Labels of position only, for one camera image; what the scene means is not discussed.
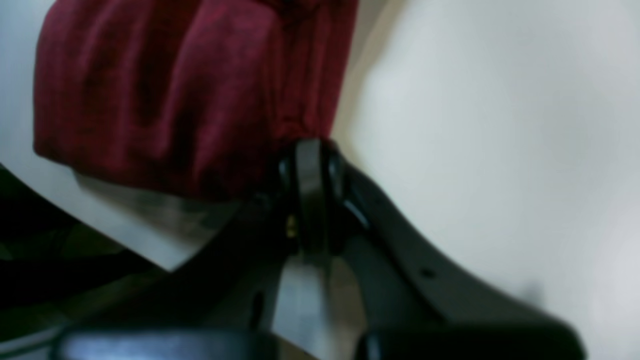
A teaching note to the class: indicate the dark red t-shirt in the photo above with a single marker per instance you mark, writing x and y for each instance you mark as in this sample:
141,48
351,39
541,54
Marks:
194,98

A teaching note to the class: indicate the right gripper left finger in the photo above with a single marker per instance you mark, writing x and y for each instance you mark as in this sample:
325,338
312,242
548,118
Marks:
220,304

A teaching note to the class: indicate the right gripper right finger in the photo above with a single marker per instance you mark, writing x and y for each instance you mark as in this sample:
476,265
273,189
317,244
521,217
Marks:
419,304

